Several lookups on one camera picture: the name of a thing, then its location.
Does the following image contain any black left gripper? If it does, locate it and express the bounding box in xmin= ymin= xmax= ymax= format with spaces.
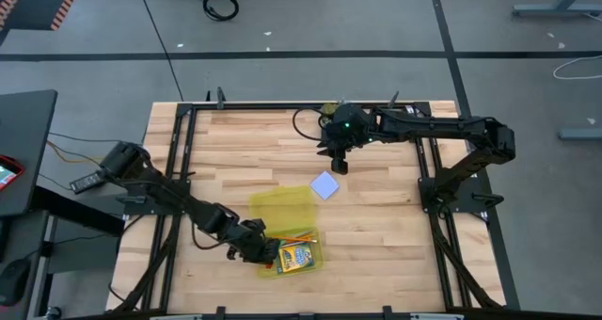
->
xmin=224 ymin=217 xmax=282 ymax=268

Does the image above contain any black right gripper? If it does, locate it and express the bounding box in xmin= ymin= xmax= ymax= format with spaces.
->
xmin=315 ymin=104 xmax=373 ymax=161

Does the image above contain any yellow green crayon box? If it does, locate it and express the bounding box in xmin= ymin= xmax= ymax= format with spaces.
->
xmin=276 ymin=242 xmax=316 ymax=275

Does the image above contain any white sticky note pad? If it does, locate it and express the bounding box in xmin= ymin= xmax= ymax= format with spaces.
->
xmin=309 ymin=169 xmax=341 ymax=201

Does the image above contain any yellow translucent pencil box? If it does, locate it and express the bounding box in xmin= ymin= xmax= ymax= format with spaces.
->
xmin=247 ymin=184 xmax=325 ymax=280

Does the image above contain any black toggle clamp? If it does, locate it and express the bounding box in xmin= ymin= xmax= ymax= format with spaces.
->
xmin=470 ymin=192 xmax=505 ymax=209

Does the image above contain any black power brick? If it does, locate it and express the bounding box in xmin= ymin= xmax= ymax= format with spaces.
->
xmin=69 ymin=170 xmax=107 ymax=194

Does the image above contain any black desk crossbar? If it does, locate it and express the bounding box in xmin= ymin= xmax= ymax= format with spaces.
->
xmin=27 ymin=185 xmax=126 ymax=239

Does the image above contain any grey desk foot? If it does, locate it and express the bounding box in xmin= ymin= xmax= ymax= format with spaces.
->
xmin=558 ymin=126 xmax=602 ymax=141

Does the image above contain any black computer mouse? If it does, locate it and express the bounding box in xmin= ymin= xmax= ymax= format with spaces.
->
xmin=0 ymin=257 xmax=32 ymax=307

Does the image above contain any grey desk leg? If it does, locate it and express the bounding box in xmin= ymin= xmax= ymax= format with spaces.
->
xmin=512 ymin=0 xmax=602 ymax=19

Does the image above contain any red-cased tablet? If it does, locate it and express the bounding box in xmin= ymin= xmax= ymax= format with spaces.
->
xmin=0 ymin=153 xmax=26 ymax=192

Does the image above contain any black desk top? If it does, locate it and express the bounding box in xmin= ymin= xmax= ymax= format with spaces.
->
xmin=0 ymin=89 xmax=58 ymax=217

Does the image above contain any orange-striped floor mat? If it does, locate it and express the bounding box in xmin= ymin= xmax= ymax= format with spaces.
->
xmin=0 ymin=0 xmax=86 ymax=32

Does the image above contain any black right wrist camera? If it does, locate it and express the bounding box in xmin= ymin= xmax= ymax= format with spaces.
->
xmin=330 ymin=155 xmax=350 ymax=176

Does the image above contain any black right camera cable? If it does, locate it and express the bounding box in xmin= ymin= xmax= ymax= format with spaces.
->
xmin=292 ymin=106 xmax=330 ymax=143

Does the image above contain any black camera cable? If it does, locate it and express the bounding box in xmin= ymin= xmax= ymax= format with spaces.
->
xmin=292 ymin=106 xmax=330 ymax=143
xmin=190 ymin=220 xmax=227 ymax=251

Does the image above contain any black left camera cable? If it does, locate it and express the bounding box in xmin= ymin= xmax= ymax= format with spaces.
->
xmin=190 ymin=220 xmax=227 ymax=251

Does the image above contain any black aluminium table frame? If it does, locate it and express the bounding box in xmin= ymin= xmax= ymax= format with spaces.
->
xmin=106 ymin=101 xmax=521 ymax=320

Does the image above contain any white edge bracket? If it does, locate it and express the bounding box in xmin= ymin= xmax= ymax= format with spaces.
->
xmin=407 ymin=313 xmax=466 ymax=320

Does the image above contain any coiled black cable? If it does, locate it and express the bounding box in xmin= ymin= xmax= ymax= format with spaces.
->
xmin=202 ymin=0 xmax=240 ymax=23

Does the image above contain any thin orange wire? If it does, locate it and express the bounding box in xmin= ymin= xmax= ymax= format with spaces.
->
xmin=45 ymin=139 xmax=103 ymax=166

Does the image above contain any white floor cable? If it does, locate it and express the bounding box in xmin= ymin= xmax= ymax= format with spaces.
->
xmin=552 ymin=54 xmax=602 ymax=81

